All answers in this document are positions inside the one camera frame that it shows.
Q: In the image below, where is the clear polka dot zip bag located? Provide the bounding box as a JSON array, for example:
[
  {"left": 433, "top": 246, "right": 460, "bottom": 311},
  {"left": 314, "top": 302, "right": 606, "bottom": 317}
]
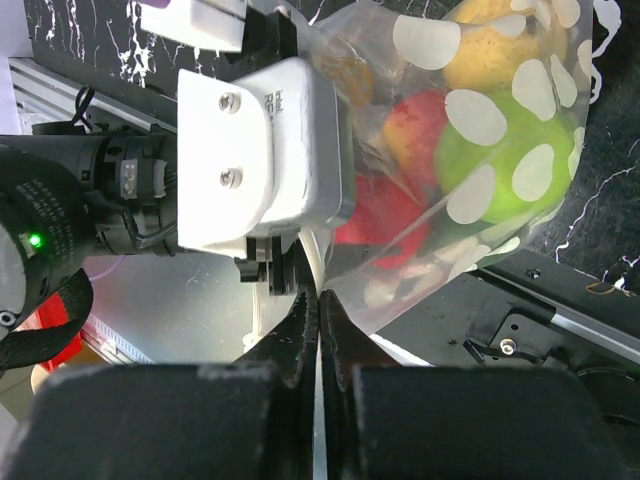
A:
[{"left": 302, "top": 1, "right": 593, "bottom": 333}]

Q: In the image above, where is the yellow fake lemon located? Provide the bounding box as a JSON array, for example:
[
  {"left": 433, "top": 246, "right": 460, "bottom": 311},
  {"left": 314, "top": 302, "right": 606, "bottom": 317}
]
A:
[{"left": 443, "top": 1, "right": 568, "bottom": 91}]

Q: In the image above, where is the red yellow fake peach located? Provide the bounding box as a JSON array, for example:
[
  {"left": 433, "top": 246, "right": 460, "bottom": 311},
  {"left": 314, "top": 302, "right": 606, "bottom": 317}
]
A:
[{"left": 382, "top": 89, "right": 448, "bottom": 186}]

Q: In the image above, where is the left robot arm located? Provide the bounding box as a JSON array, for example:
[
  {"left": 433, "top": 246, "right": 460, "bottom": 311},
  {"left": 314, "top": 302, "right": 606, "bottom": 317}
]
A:
[{"left": 1, "top": 70, "right": 277, "bottom": 370}]

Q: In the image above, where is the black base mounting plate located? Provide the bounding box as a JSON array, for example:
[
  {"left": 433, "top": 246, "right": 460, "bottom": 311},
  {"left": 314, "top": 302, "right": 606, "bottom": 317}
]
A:
[{"left": 369, "top": 249, "right": 640, "bottom": 431}]

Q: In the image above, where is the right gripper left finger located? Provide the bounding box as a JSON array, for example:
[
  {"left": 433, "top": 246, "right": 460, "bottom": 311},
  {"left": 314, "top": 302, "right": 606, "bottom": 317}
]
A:
[{"left": 1, "top": 289, "right": 318, "bottom": 479}]

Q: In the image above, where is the red fake apple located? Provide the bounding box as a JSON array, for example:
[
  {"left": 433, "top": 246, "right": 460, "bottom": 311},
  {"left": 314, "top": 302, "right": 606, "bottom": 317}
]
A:
[{"left": 334, "top": 175, "right": 430, "bottom": 269}]

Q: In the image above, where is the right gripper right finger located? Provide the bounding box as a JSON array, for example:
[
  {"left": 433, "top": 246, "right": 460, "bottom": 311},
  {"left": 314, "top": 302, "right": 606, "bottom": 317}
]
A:
[{"left": 319, "top": 291, "right": 635, "bottom": 479}]

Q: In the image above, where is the green fake apple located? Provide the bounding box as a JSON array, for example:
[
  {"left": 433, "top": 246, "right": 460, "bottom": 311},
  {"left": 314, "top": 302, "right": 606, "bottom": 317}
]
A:
[{"left": 434, "top": 91, "right": 580, "bottom": 225}]

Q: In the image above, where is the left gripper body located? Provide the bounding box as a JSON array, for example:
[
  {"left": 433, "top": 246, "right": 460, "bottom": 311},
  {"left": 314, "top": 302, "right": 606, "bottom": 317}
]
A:
[{"left": 219, "top": 0, "right": 321, "bottom": 299}]

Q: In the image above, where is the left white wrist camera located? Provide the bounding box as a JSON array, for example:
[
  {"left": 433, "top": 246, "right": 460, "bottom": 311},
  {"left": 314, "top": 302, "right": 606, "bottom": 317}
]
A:
[{"left": 177, "top": 57, "right": 356, "bottom": 258}]

